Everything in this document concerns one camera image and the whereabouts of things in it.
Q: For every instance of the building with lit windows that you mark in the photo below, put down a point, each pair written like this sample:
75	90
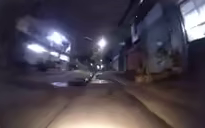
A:
43	55

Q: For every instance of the dark building with pale window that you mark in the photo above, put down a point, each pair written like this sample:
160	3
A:
163	40

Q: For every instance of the grey asphalt road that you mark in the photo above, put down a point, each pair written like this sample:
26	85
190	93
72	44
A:
100	103

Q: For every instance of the dark vehicle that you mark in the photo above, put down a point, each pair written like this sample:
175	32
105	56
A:
78	79

